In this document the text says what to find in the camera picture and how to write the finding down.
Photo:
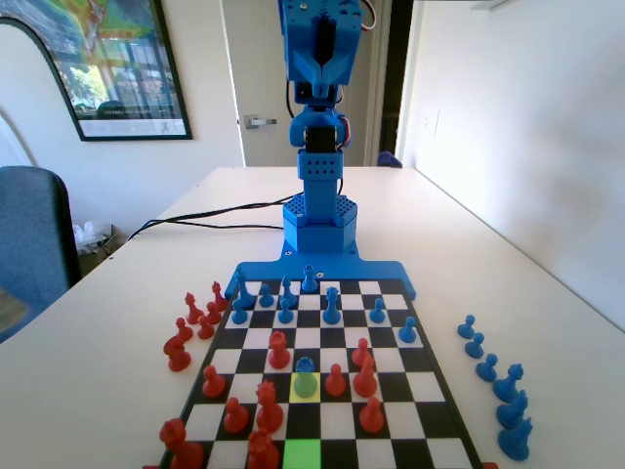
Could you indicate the red chess queen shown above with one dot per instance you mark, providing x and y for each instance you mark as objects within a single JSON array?
[{"x": 268, "y": 408}]

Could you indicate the white door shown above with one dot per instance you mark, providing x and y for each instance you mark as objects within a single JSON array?
[{"x": 259, "y": 73}]

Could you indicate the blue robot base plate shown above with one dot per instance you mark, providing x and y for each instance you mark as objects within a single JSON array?
[{"x": 342, "y": 269}]

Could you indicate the black framed poster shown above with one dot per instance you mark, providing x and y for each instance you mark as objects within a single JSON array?
[{"x": 122, "y": 63}]

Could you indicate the blue chess rook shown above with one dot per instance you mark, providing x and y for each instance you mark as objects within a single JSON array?
[{"x": 308, "y": 279}]

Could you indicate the blue office chair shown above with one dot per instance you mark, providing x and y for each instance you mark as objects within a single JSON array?
[{"x": 29, "y": 244}]

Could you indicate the red chess rook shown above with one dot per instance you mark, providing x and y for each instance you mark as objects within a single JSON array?
[{"x": 278, "y": 350}]

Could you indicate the small blue printed part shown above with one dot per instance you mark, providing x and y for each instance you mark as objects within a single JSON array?
[{"x": 388, "y": 159}]

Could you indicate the white wall switch plate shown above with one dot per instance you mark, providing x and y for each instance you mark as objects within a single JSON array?
[{"x": 430, "y": 121}]

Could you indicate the blue chess bishop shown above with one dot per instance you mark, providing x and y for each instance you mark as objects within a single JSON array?
[{"x": 242, "y": 288}]

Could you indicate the blue chess pawn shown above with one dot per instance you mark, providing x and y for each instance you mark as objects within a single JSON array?
[
  {"x": 376, "y": 311},
  {"x": 487, "y": 369},
  {"x": 240, "y": 315},
  {"x": 264, "y": 296},
  {"x": 474, "y": 346},
  {"x": 466, "y": 327},
  {"x": 284, "y": 313},
  {"x": 407, "y": 332}
]

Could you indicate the black and white chessboard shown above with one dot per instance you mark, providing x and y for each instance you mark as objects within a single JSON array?
[{"x": 312, "y": 337}]

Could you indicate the blue chess queen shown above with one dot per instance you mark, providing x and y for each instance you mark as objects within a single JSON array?
[
  {"x": 331, "y": 309},
  {"x": 509, "y": 385}
]

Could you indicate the red chess pawn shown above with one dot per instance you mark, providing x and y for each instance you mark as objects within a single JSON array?
[
  {"x": 183, "y": 330},
  {"x": 213, "y": 313},
  {"x": 372, "y": 416},
  {"x": 235, "y": 416},
  {"x": 361, "y": 351},
  {"x": 205, "y": 329},
  {"x": 334, "y": 381},
  {"x": 213, "y": 382}
]

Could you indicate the tall red chess piece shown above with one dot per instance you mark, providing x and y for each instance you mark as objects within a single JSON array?
[
  {"x": 263, "y": 450},
  {"x": 180, "y": 447}
]

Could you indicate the cardboard box with plastic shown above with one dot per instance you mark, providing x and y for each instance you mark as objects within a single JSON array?
[{"x": 95, "y": 234}]

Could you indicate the white arched panel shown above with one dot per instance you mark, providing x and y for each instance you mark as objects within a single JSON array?
[{"x": 19, "y": 88}]

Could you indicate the red chess bishop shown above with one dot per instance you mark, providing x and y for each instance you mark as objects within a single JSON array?
[
  {"x": 218, "y": 296},
  {"x": 193, "y": 309}
]

